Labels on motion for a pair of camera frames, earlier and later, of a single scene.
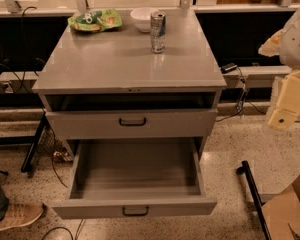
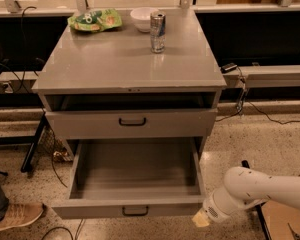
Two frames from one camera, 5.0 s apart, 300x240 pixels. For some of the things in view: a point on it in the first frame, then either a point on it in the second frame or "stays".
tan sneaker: [17, 215] stays
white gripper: [296, 45] -> [211, 209]
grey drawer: [131, 124] stays
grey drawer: [135, 177] stays
